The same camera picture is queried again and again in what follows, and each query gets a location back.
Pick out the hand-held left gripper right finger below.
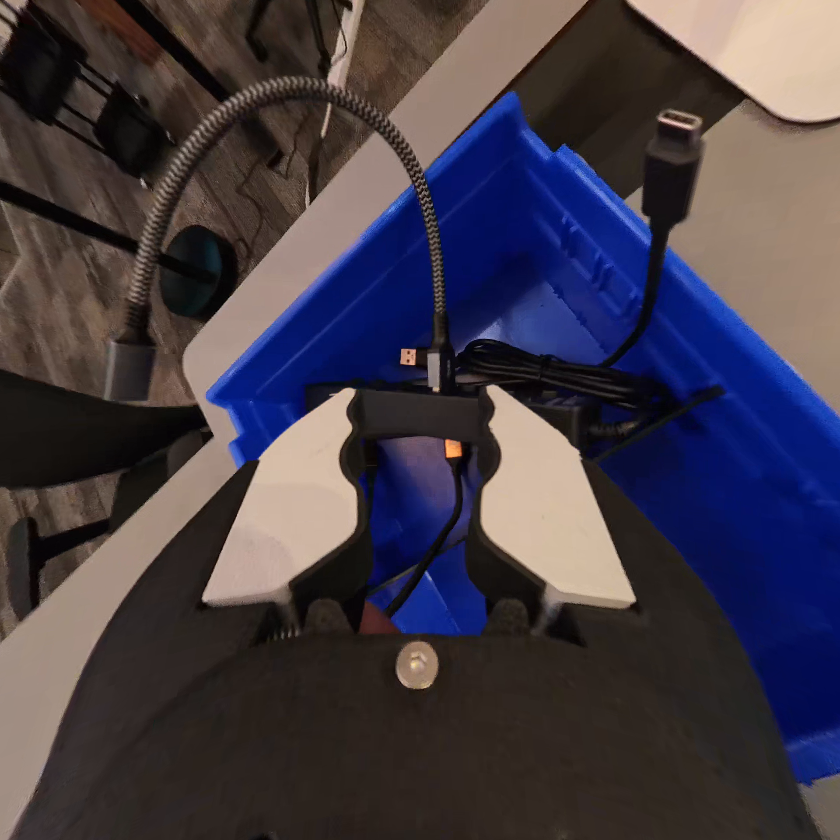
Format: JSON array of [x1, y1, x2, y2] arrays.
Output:
[[466, 390, 639, 618]]

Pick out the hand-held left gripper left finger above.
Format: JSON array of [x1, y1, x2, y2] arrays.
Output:
[[201, 388, 382, 611]]

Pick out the black cable with orange plug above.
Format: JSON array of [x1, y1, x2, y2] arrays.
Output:
[[372, 434, 471, 615]]

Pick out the black multi-port hub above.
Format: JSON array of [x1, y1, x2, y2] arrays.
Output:
[[305, 381, 725, 460]]

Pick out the blue plastic bin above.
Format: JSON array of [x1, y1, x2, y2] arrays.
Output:
[[204, 90, 840, 788]]

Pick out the braided grey usb cable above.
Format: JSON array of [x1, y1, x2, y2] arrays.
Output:
[[103, 75, 456, 401]]

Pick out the black hub cable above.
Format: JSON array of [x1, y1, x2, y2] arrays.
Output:
[[453, 109, 710, 434]]

